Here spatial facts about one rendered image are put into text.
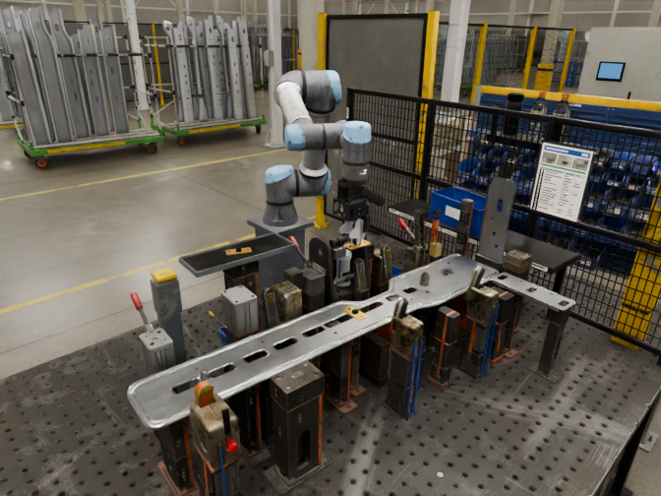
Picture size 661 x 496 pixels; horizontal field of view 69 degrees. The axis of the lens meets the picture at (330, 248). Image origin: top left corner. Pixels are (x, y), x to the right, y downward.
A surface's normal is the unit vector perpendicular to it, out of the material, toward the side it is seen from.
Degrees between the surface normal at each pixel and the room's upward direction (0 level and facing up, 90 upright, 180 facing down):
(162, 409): 0
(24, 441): 0
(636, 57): 90
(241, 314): 90
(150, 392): 0
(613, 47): 90
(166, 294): 90
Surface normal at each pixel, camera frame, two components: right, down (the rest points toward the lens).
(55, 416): 0.02, -0.91
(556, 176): -0.78, 0.25
